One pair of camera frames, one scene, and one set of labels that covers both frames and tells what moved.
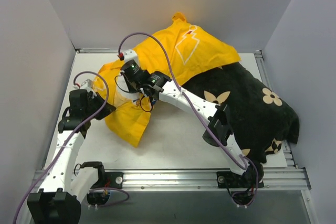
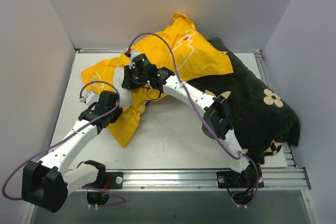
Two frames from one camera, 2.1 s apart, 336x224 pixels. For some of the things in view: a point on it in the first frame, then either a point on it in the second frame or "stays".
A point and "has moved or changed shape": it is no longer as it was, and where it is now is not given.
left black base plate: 108,179 stays
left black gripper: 102,107 -> 115,114
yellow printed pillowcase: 181,50 has moved or changed shape
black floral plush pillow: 260,120 stays
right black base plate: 230,180 stays
